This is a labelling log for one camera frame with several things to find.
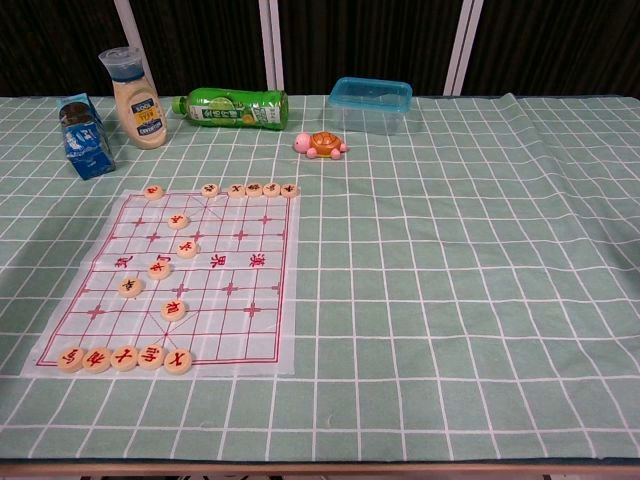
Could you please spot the blue drink bottle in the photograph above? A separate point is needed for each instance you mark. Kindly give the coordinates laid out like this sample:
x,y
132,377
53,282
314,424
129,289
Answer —
x,y
87,150

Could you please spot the round wooden chess piece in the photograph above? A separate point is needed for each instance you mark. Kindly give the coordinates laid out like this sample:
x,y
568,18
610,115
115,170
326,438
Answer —
x,y
97,359
131,287
151,357
179,362
290,189
254,189
70,359
188,248
154,191
210,189
159,270
237,190
178,220
124,358
272,189
173,310

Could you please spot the green checked tablecloth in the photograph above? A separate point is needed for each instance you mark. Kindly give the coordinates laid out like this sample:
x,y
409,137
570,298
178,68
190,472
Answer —
x,y
450,300

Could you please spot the white red-lined chess board sheet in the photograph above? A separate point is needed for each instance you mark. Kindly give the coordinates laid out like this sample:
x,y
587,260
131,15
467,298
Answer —
x,y
240,325

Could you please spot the green plastic drink bottle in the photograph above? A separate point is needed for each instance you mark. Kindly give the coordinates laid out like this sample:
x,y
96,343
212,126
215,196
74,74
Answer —
x,y
225,107

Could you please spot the white partition frame post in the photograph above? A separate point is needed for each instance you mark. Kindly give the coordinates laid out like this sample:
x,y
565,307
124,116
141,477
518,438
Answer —
x,y
462,45
125,25
270,40

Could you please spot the clear blue-rimmed plastic container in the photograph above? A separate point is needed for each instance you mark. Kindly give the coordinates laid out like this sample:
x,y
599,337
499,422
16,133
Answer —
x,y
370,100

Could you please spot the pink orange turtle toy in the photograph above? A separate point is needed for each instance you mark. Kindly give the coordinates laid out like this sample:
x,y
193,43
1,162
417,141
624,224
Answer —
x,y
322,145

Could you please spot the cream mayonnaise squeeze bottle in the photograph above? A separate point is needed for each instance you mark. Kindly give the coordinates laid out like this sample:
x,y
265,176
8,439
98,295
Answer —
x,y
142,120

